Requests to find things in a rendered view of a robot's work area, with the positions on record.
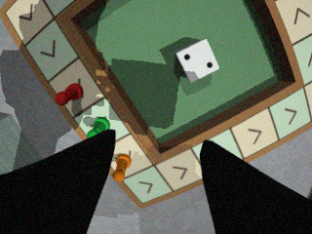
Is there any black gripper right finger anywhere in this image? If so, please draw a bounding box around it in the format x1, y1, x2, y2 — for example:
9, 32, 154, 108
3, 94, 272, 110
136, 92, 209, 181
199, 140, 312, 234

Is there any orange pawn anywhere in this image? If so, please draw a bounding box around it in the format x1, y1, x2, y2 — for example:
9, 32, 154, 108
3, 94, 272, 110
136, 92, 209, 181
112, 153, 132, 182

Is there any white die with black pips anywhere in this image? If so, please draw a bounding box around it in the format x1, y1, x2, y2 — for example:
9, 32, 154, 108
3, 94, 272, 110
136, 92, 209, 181
176, 39, 219, 82

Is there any red pawn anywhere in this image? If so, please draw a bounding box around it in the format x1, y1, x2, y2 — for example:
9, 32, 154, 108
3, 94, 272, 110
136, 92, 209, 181
56, 82, 83, 106

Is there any green game pawn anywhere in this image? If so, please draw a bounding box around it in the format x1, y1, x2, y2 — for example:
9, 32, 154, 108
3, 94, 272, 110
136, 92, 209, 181
87, 117, 110, 137

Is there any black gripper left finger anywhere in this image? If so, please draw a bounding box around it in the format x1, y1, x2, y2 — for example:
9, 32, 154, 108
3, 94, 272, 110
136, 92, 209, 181
0, 129, 116, 234

